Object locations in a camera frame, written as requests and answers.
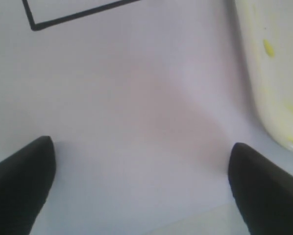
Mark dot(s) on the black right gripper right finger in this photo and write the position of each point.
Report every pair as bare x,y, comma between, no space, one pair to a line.
263,192

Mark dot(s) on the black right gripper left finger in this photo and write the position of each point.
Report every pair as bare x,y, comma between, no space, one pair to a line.
26,178

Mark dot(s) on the white paint tray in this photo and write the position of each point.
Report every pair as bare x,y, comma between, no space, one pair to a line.
266,28

